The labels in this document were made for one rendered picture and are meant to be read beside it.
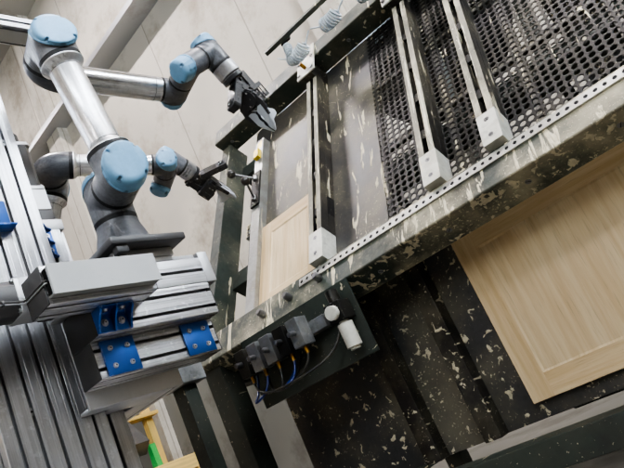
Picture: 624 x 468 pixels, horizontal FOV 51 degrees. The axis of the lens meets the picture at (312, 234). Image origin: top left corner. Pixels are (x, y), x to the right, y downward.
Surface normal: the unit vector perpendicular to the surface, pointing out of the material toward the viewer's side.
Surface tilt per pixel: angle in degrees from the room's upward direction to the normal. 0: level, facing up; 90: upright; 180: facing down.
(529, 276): 90
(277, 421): 90
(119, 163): 98
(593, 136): 147
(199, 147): 90
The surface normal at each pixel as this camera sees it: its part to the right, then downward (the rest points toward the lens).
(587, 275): -0.59, 0.02
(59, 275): 0.64, -0.48
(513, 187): 0.01, 0.74
